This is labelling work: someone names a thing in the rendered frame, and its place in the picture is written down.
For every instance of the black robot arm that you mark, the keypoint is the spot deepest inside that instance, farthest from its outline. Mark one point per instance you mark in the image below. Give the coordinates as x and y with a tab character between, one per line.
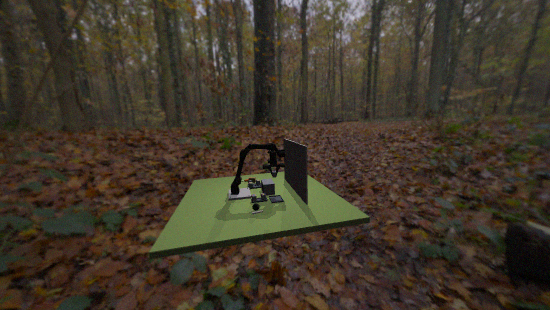
270	146

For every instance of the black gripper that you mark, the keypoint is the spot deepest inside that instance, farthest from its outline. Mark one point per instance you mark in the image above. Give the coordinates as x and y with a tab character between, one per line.
273	163

